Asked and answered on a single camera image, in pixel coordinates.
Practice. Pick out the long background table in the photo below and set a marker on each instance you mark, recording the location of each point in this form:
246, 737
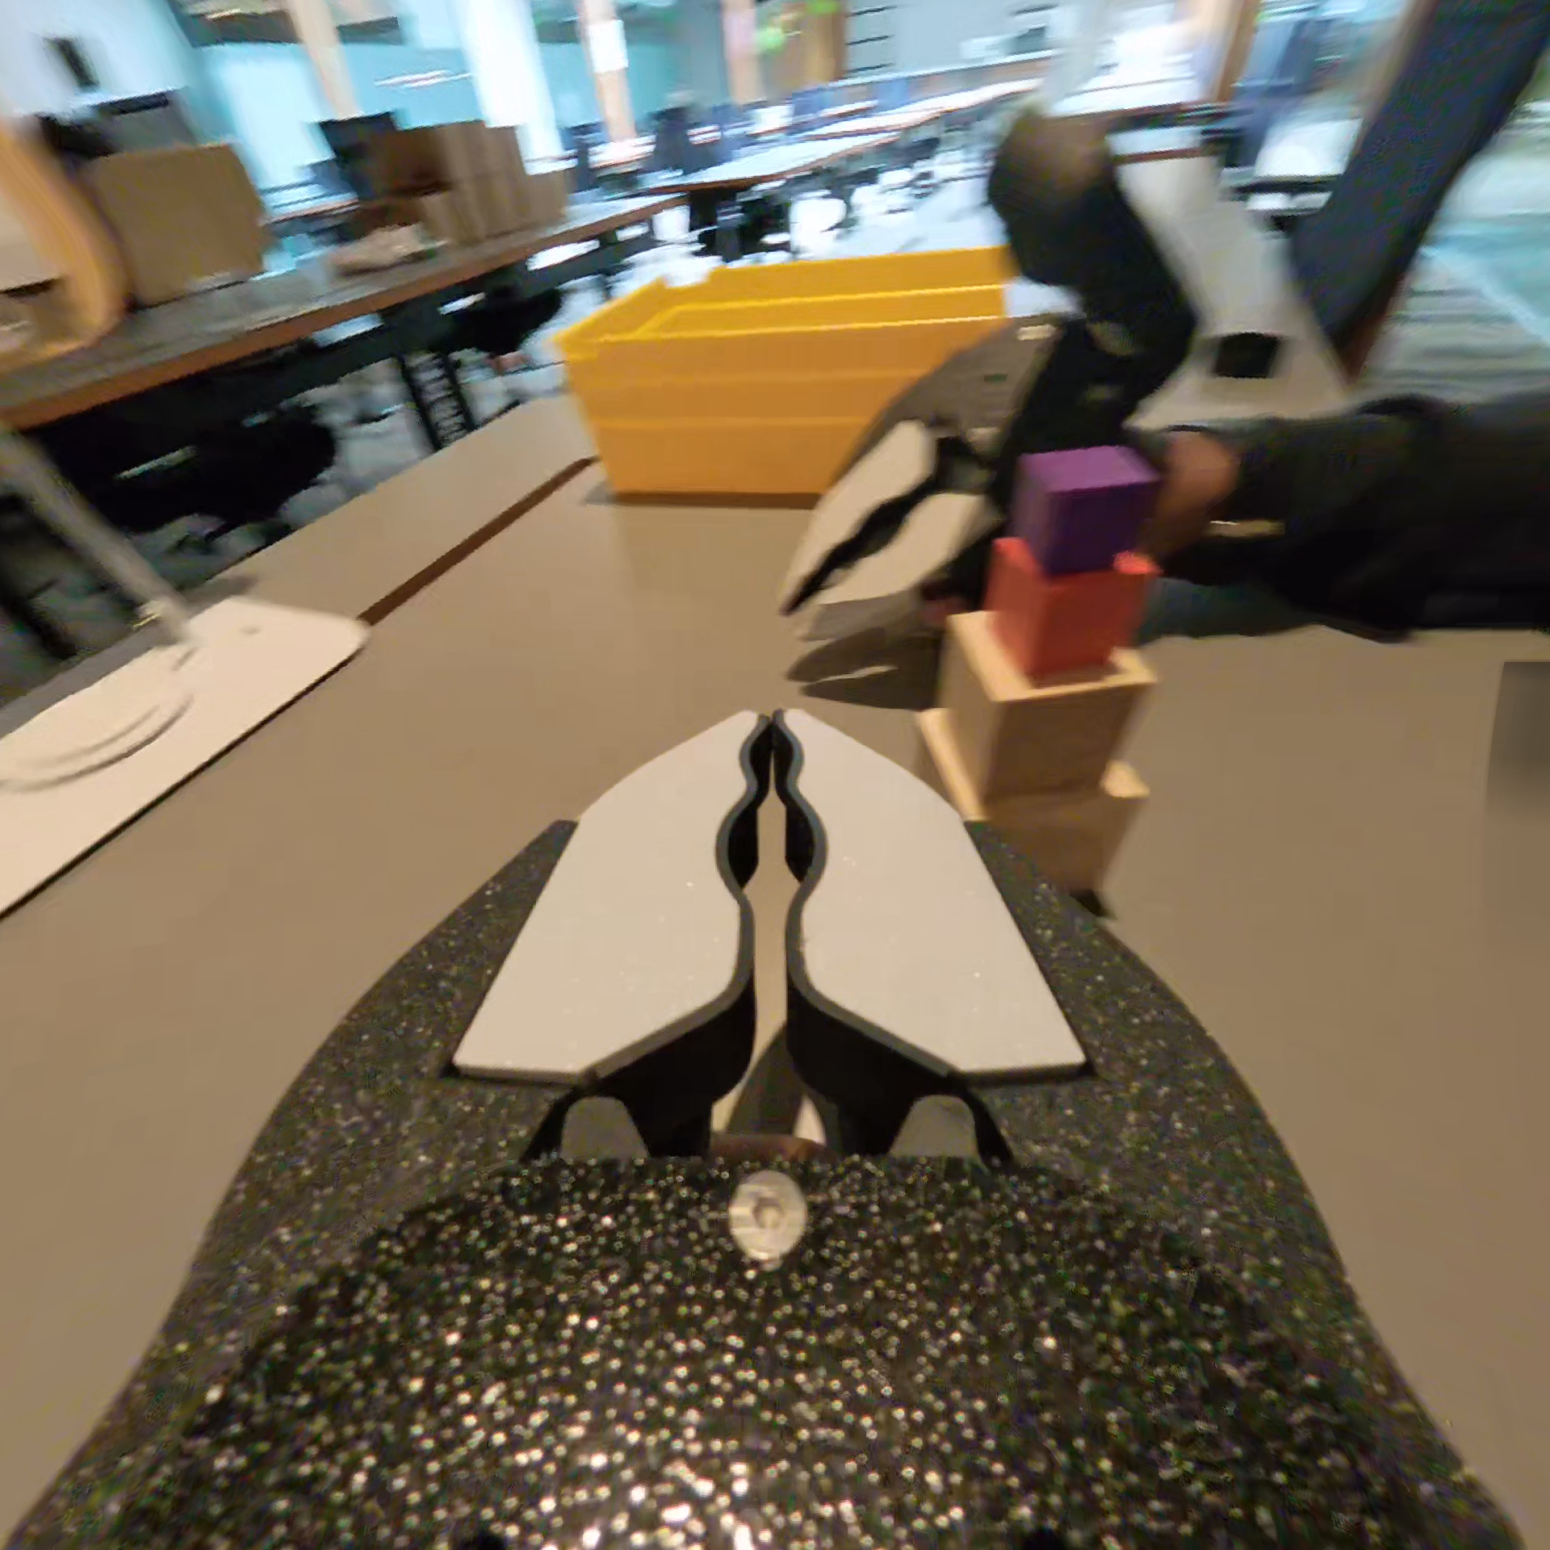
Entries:
837, 146

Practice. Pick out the person's right hand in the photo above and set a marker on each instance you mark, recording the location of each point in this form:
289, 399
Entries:
1193, 491

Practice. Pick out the large cardboard box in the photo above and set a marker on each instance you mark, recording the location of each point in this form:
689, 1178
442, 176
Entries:
182, 218

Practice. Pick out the metal stand pole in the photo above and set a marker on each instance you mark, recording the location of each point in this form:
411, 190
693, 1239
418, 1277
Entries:
86, 534

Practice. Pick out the small natural wooden cube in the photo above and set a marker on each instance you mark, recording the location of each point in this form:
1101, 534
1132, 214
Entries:
1042, 733

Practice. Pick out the dark blue cloth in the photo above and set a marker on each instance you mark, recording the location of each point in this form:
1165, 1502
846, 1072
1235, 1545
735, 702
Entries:
1429, 170

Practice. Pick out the person's right forearm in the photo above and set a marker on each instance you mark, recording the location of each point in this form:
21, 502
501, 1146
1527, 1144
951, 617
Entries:
1381, 508

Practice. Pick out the red wooden cube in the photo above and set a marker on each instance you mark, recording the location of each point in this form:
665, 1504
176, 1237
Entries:
1060, 611

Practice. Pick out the row of cardboard boxes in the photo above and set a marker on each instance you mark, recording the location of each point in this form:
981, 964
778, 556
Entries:
473, 176

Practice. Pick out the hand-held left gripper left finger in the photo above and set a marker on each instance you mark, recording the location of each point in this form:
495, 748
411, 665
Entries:
630, 921

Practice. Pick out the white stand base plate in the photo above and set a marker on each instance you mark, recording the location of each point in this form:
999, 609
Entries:
147, 714

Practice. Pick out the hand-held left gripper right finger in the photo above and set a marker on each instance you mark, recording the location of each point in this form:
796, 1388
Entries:
922, 932

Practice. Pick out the large natural wooden cube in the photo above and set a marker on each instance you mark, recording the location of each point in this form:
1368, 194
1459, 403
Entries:
1066, 829

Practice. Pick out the yellow plastic bin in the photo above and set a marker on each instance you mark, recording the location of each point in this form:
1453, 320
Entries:
848, 273
752, 399

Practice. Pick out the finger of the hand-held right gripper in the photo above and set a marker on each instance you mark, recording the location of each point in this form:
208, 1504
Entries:
866, 497
909, 569

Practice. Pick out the dark wooden table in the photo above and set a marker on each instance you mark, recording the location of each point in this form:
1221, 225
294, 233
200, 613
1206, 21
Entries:
243, 321

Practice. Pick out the purple wooden cube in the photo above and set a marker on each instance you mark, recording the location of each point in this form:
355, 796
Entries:
1079, 508

